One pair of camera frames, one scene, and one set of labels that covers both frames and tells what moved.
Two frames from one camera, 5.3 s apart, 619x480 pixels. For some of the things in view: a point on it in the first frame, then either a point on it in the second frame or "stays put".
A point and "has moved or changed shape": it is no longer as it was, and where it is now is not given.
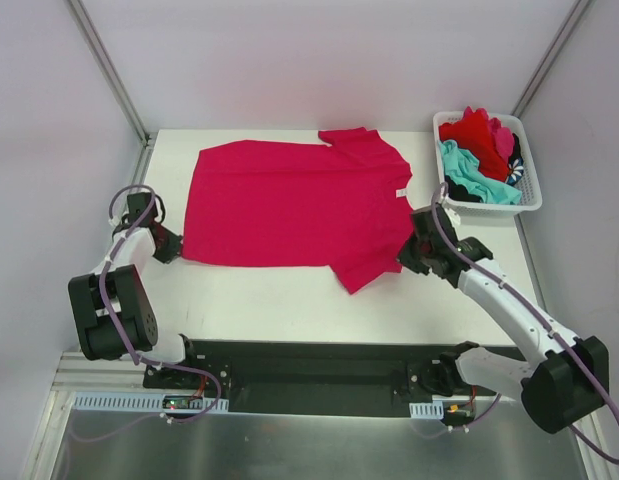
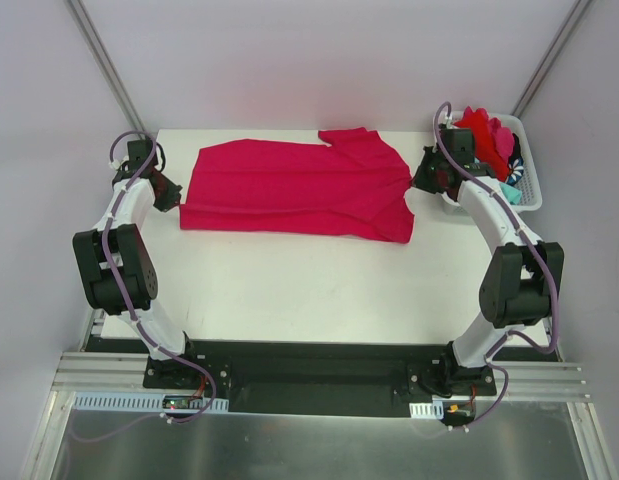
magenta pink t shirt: x=286 y=203 has moved or changed shape
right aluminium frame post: x=550 y=56 stays put
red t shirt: x=475 y=132 stays put
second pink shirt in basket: x=503 y=138 stays put
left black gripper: x=169 y=243 → x=168 y=195
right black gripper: x=412 y=255 → x=426 y=173
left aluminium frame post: x=145 y=136 stays put
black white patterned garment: x=515 y=170 stays put
